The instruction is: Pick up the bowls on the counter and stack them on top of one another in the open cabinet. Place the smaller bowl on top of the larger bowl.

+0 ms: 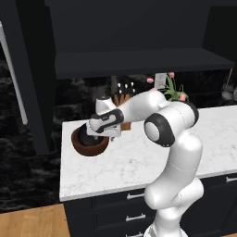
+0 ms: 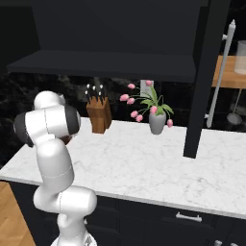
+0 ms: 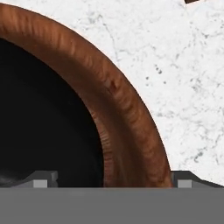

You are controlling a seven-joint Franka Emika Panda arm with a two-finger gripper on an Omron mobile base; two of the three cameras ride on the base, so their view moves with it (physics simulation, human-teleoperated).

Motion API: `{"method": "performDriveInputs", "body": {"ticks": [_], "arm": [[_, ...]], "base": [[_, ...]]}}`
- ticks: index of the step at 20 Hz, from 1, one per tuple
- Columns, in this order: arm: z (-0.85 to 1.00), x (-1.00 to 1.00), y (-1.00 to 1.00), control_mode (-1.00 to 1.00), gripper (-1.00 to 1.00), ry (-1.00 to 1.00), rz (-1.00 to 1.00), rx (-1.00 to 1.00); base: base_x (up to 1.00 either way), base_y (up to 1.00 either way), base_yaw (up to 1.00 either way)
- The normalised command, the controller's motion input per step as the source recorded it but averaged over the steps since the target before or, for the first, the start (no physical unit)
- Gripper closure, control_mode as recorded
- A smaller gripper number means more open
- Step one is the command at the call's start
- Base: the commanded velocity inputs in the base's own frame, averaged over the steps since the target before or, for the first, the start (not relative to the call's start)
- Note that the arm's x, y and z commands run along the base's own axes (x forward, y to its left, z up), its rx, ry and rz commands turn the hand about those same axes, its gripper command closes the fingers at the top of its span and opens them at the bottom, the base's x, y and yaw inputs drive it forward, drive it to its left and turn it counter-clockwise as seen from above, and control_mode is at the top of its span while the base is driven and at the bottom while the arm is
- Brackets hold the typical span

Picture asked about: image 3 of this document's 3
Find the brown wooden bowl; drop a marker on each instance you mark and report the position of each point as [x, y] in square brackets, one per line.
[122, 116]

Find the dark brown object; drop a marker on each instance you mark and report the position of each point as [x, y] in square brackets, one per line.
[192, 1]

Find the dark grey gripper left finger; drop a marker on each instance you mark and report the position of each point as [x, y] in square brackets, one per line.
[43, 178]

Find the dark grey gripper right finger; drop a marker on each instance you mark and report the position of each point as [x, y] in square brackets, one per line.
[186, 178]

